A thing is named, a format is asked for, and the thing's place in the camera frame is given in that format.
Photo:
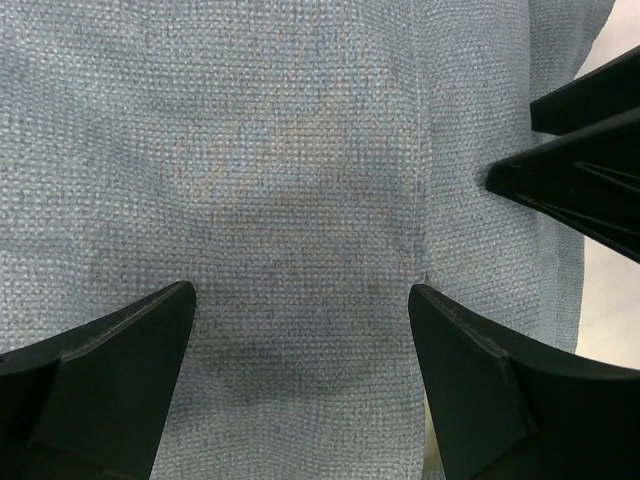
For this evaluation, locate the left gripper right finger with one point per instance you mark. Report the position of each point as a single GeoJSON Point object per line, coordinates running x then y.
{"type": "Point", "coordinates": [506, 406]}

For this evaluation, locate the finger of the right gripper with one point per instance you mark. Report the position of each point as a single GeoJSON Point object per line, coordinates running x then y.
{"type": "Point", "coordinates": [587, 180]}
{"type": "Point", "coordinates": [609, 90]}

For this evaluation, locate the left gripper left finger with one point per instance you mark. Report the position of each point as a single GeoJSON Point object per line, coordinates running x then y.
{"type": "Point", "coordinates": [92, 402]}

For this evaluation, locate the striped blue beige pillowcase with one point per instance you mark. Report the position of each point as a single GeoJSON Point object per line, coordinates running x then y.
{"type": "Point", "coordinates": [303, 164]}

